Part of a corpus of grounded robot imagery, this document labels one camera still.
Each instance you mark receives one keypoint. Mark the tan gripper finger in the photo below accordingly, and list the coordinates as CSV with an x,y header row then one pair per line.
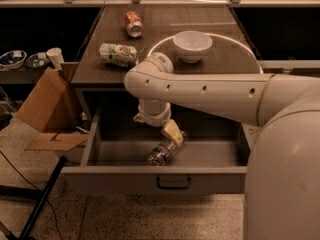
x,y
171,131

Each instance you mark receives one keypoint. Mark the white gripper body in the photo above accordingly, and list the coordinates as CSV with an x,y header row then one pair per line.
x,y
154,118

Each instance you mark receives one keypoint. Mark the clear plastic water bottle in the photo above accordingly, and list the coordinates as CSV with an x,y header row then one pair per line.
x,y
164,152

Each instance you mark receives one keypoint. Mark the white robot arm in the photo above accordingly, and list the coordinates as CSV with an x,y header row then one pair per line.
x,y
282,185

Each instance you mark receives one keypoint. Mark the open grey drawer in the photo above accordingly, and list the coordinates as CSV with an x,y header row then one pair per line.
x,y
214,154

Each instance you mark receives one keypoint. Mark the grey cabinet with dark top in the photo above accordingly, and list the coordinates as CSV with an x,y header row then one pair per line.
x,y
229,55

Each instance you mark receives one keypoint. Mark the crushed green white can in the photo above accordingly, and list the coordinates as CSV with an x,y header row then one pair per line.
x,y
117,54

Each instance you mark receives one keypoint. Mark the white ceramic bowl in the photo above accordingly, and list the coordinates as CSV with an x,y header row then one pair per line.
x,y
192,46

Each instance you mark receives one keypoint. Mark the red soda can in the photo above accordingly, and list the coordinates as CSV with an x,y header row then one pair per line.
x,y
133,24

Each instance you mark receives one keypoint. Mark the brown cardboard box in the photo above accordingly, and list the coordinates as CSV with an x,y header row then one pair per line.
x,y
53,111

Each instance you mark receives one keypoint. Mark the white paper cup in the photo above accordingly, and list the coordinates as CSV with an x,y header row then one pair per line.
x,y
56,57

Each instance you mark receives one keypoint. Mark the small blue dish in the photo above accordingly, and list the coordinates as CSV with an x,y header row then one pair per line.
x,y
37,61

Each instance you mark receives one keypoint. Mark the black metal stand leg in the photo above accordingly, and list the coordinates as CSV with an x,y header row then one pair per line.
x,y
41,196

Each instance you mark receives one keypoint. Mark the blue white bowl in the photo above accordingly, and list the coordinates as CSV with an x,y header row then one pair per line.
x,y
13,60

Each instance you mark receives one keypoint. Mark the black drawer handle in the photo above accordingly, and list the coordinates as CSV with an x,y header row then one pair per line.
x,y
166,184

